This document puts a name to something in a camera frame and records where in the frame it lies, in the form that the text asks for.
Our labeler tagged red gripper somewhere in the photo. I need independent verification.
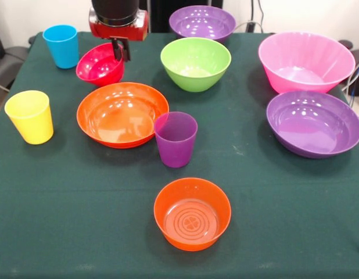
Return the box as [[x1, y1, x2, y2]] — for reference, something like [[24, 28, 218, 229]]
[[88, 8, 149, 62]]

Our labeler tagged red small bowl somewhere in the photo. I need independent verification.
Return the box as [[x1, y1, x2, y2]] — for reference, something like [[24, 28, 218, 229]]
[[76, 42, 125, 87]]

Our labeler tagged orange wide shallow bowl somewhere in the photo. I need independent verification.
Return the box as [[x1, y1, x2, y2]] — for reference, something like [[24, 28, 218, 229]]
[[76, 81, 170, 149]]

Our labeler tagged purple rounded deep bowl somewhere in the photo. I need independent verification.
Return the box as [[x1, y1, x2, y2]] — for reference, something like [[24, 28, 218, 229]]
[[168, 5, 236, 41]]

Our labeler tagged purple plastic cup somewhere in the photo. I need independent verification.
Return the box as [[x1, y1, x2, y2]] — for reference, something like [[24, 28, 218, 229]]
[[153, 111, 199, 169]]

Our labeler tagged orange small bowl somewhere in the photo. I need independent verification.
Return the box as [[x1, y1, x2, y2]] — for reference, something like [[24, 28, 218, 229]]
[[153, 177, 232, 252]]

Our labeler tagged blue plastic cup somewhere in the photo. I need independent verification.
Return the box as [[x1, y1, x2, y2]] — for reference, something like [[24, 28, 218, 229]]
[[42, 24, 81, 70]]

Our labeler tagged green bowl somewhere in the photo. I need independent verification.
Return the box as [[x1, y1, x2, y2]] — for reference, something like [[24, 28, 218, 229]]
[[160, 37, 232, 93]]

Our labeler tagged black office chair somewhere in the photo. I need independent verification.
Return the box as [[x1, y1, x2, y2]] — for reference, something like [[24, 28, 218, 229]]
[[0, 20, 31, 120]]

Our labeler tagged yellow plastic cup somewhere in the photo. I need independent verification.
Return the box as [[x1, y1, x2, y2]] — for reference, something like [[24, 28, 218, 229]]
[[4, 90, 55, 145]]

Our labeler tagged dark green table cloth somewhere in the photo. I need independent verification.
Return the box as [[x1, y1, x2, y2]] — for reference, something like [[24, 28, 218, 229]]
[[0, 31, 359, 279]]

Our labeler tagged pink large bowl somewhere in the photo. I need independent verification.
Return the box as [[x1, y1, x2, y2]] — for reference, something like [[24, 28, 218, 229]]
[[257, 31, 357, 95]]

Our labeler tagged purple wide shallow bowl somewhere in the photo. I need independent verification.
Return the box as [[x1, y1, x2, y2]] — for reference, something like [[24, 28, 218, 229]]
[[265, 90, 359, 159]]

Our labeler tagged black hanging cable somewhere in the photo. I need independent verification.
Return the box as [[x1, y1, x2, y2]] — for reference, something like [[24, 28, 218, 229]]
[[256, 0, 265, 31]]

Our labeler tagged grey blue cable bundle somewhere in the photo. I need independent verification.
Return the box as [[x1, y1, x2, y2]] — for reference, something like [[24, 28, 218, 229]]
[[341, 58, 359, 124]]

